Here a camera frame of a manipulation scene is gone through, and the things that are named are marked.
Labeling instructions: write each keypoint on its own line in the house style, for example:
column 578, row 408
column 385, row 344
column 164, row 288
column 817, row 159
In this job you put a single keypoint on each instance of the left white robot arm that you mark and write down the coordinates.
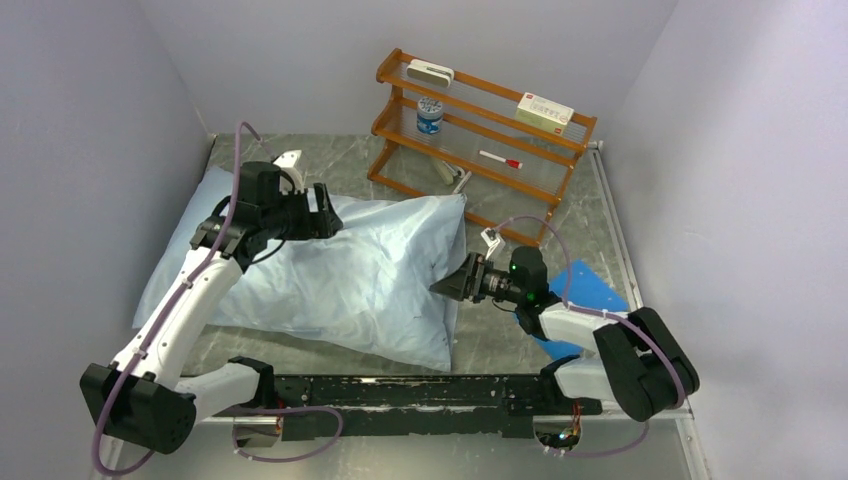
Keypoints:
column 140, row 396

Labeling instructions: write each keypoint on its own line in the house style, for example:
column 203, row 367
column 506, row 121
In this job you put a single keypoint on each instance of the white eraser box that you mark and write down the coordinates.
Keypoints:
column 430, row 73

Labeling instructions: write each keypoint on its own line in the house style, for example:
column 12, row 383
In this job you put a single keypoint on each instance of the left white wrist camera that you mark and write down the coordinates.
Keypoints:
column 288, row 166

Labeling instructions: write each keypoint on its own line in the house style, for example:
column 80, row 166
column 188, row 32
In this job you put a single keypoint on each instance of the pink white marker pen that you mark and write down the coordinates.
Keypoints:
column 464, row 179

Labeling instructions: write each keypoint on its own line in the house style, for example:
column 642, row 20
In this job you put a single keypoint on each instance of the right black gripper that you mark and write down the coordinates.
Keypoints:
column 466, row 283

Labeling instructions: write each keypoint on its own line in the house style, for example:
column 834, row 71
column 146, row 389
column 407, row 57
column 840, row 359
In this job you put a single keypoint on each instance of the blue white round jar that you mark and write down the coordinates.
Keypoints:
column 429, row 115

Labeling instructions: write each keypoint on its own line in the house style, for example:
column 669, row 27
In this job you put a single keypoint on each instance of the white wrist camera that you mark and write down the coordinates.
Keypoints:
column 288, row 166
column 494, row 242

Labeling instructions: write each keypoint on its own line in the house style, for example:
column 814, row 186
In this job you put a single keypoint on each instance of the white red carton box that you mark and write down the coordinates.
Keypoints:
column 543, row 114

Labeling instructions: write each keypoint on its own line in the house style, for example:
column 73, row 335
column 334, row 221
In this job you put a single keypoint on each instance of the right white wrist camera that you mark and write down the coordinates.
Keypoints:
column 494, row 242

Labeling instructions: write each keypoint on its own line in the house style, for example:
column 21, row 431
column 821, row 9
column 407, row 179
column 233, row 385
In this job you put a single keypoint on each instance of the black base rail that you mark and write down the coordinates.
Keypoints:
column 504, row 404

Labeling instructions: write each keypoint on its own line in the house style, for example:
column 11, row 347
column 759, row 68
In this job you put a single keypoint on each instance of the orange wooden shelf rack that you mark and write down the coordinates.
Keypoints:
column 478, row 115

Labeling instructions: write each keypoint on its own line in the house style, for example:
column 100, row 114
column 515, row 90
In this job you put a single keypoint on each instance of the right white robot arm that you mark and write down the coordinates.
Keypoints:
column 629, row 358

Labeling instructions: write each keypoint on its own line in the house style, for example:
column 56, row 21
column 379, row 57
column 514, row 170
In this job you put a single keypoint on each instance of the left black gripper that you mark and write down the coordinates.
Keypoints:
column 319, row 224

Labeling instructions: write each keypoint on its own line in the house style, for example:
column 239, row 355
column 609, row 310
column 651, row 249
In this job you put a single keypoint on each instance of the light blue pillowcase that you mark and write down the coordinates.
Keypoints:
column 365, row 289

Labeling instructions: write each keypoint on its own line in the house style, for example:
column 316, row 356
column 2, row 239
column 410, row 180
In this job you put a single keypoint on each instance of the blue foam pad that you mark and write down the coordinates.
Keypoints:
column 586, row 289

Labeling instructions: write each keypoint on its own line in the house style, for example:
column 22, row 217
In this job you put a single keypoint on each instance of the red white marker pen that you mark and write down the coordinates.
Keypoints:
column 511, row 163

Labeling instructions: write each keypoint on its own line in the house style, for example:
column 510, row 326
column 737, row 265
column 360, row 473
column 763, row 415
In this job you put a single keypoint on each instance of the beige stapler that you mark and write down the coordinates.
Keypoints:
column 448, row 173

